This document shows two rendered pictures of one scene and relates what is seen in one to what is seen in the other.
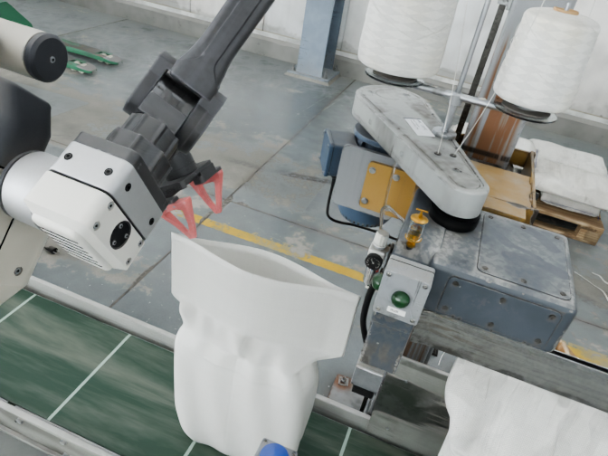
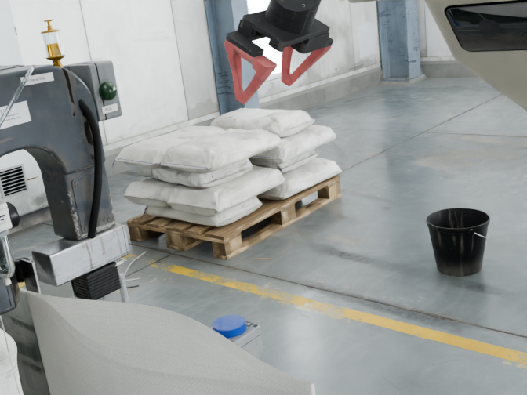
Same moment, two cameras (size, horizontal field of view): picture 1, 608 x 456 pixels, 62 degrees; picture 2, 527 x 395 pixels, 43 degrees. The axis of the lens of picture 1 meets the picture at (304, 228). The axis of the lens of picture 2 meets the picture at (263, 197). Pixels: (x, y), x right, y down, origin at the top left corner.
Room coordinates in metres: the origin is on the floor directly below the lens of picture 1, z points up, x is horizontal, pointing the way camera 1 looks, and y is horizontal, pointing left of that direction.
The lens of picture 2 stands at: (1.50, 0.55, 1.41)
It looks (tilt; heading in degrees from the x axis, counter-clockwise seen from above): 17 degrees down; 208
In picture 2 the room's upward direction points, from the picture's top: 7 degrees counter-clockwise
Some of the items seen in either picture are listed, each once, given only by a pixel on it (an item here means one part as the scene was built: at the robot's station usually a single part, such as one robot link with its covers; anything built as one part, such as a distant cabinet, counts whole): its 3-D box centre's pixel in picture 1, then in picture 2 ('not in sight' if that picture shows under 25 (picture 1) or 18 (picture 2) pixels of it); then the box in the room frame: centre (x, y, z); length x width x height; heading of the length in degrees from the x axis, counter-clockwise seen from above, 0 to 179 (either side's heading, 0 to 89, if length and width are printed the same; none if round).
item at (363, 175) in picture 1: (394, 187); not in sight; (1.08, -0.20, 1.23); 0.28 x 0.07 x 0.16; 75
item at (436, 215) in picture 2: not in sight; (458, 243); (-1.60, -0.04, 0.13); 0.30 x 0.30 x 0.26
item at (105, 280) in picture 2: (366, 383); (103, 275); (0.70, -0.18, 0.98); 0.09 x 0.05 x 0.05; 165
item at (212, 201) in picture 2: not in sight; (227, 186); (-1.82, -1.41, 0.32); 0.66 x 0.43 x 0.15; 167
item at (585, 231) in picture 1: (514, 187); not in sight; (3.67, -1.59, 0.07); 1.20 x 0.82 x 0.14; 75
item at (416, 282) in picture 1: (403, 289); (92, 91); (0.64, -0.18, 1.29); 0.08 x 0.05 x 0.09; 75
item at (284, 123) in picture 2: not in sight; (259, 122); (-2.48, -1.48, 0.56); 0.67 x 0.43 x 0.15; 75
